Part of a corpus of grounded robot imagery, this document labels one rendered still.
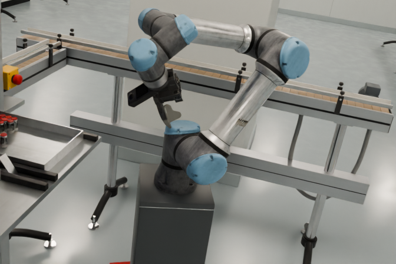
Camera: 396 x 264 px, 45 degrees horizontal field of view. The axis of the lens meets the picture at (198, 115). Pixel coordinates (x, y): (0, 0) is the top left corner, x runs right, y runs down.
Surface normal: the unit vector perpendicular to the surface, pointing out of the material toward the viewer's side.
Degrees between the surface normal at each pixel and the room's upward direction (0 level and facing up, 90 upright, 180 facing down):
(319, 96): 0
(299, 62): 84
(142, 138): 90
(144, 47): 47
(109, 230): 0
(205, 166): 97
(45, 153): 0
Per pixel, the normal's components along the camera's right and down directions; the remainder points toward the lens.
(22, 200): 0.13, -0.91
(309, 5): -0.23, 0.37
